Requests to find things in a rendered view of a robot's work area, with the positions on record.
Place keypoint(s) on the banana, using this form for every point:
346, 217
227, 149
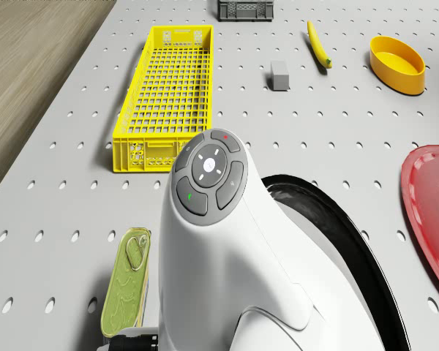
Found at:
317, 45

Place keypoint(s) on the yellow bowl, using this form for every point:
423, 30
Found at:
397, 66

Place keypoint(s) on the red plate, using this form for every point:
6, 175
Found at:
433, 204

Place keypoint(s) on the green flat-sided can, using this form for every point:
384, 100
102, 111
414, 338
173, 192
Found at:
126, 281

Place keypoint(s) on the yellow basket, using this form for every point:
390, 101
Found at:
170, 98

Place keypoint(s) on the grey cube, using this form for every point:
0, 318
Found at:
279, 75

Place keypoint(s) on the dark grey basket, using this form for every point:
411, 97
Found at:
245, 10

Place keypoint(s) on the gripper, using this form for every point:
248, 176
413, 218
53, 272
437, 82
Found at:
133, 340

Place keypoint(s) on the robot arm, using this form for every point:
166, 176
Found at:
227, 263

